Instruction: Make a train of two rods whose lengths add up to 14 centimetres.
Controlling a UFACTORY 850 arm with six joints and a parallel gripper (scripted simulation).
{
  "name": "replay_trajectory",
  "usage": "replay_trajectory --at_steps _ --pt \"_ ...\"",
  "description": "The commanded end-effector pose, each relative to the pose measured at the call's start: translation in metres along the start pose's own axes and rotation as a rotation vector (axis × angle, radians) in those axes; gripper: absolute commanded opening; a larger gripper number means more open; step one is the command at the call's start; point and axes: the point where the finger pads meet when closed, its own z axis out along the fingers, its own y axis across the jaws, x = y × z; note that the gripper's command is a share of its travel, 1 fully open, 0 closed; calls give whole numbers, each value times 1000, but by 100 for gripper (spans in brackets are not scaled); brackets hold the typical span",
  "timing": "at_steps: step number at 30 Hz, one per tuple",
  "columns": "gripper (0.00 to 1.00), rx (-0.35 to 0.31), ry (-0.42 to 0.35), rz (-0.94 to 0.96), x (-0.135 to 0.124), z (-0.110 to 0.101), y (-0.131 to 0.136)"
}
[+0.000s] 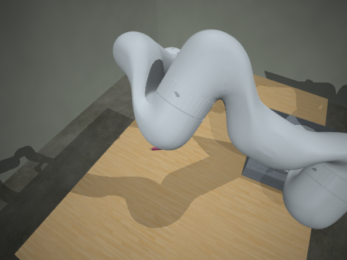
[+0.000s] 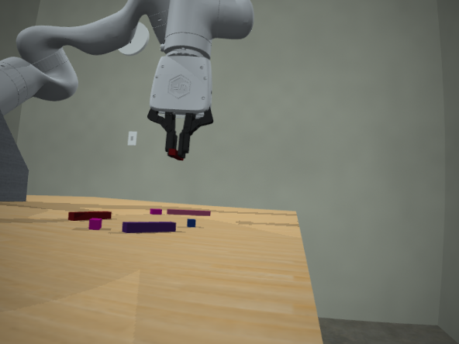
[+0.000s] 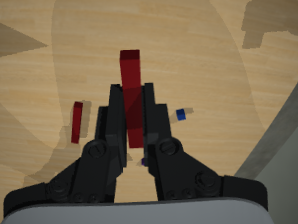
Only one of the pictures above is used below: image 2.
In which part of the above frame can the small blue cube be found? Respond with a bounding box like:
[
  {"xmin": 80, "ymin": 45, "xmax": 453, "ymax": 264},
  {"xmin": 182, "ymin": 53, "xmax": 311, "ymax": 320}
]
[{"xmin": 187, "ymin": 218, "xmax": 196, "ymax": 228}]

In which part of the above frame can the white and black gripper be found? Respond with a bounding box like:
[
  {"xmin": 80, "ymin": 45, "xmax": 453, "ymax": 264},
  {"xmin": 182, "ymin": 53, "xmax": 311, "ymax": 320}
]
[{"xmin": 147, "ymin": 50, "xmax": 213, "ymax": 159}]

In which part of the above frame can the red rod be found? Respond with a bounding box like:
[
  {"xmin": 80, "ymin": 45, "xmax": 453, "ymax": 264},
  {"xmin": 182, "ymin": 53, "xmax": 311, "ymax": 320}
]
[
  {"xmin": 68, "ymin": 212, "xmax": 112, "ymax": 221},
  {"xmin": 168, "ymin": 149, "xmax": 184, "ymax": 160}
]

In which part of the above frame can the pink rod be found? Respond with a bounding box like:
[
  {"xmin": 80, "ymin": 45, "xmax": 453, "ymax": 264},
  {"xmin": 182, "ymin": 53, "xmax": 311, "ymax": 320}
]
[{"xmin": 167, "ymin": 209, "xmax": 211, "ymax": 216}]

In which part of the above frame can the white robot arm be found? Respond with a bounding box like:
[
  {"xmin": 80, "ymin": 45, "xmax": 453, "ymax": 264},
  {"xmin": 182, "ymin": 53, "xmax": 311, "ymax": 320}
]
[{"xmin": 0, "ymin": 0, "xmax": 254, "ymax": 116}]

